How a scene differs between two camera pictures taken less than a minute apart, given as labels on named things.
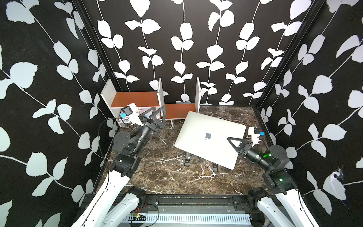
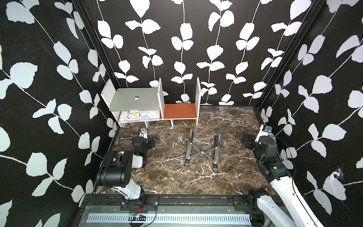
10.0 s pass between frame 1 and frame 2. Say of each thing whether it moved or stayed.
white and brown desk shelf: stayed
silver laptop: moved
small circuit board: stayed
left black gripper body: moved
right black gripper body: moved
